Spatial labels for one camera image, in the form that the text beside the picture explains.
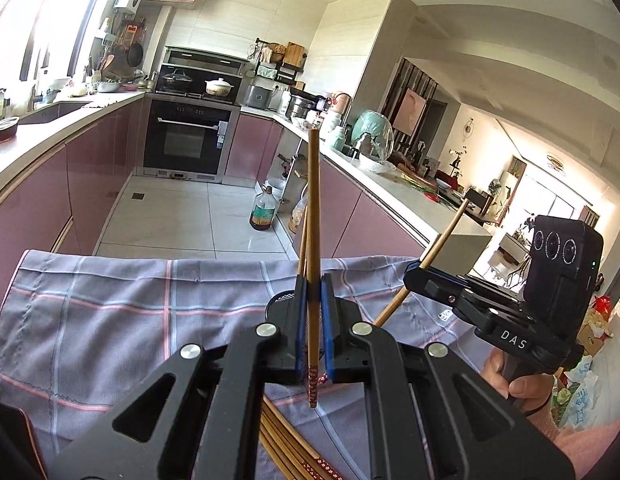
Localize black mesh utensil holder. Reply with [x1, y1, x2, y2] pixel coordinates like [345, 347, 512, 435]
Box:
[267, 292, 297, 313]

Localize stainless steel pot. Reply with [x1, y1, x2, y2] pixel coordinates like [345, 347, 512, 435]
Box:
[286, 95, 316, 120]

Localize bunch of wooden chopsticks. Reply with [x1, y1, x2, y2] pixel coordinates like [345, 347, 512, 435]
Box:
[257, 392, 343, 480]

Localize black wok with lid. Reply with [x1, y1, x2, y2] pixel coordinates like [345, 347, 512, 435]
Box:
[162, 69, 195, 92]

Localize framed wall picture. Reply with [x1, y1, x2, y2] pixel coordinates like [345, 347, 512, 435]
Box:
[392, 87, 426, 136]

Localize silver rice cooker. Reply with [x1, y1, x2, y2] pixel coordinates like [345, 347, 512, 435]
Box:
[244, 84, 273, 109]

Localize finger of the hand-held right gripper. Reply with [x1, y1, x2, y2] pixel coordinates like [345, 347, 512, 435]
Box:
[404, 266, 473, 309]
[415, 261, 472, 283]

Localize white plastic bag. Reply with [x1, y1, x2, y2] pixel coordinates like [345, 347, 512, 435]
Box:
[555, 355, 607, 431]

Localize cooking oil bottle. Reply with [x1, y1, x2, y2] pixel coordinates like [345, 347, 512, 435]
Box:
[248, 185, 278, 232]

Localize white casserole pot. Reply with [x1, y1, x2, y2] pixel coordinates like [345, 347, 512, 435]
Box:
[205, 77, 236, 97]

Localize grey checked cloth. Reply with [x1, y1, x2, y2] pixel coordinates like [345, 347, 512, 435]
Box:
[0, 249, 491, 480]

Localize white bowl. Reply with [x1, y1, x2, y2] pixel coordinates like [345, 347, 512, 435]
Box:
[358, 152, 393, 175]

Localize black built-in oven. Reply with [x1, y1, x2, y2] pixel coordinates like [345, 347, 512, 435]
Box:
[142, 97, 241, 184]

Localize cardboard box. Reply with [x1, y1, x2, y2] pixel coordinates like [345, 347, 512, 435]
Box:
[577, 320, 610, 356]

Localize mint green appliance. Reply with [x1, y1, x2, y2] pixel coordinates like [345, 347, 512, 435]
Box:
[350, 111, 391, 153]

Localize black range hood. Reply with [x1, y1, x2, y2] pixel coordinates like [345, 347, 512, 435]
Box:
[162, 46, 251, 75]

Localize kitchen window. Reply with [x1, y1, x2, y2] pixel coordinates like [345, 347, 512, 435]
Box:
[0, 0, 118, 106]

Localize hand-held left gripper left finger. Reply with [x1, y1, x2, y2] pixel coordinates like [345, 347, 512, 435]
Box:
[47, 274, 311, 480]

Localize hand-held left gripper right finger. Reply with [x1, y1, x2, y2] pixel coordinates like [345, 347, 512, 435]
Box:
[320, 274, 576, 480]

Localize black wall rack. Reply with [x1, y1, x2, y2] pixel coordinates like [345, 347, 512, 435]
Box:
[254, 37, 307, 86]

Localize person's right hand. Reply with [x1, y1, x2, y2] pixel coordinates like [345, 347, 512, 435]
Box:
[480, 347, 557, 417]

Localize pink lower cabinet run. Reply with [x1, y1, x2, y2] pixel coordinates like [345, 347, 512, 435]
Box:
[0, 97, 151, 311]

